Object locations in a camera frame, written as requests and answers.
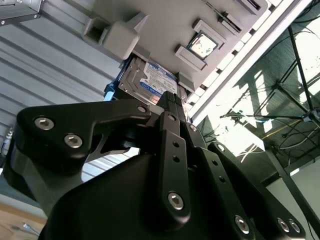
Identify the hard disk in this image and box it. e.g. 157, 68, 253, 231
103, 55, 189, 107

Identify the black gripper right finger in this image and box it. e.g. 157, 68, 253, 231
171, 92, 307, 240

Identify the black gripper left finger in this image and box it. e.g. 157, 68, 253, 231
9, 91, 192, 228

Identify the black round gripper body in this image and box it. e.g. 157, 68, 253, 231
44, 152, 236, 240

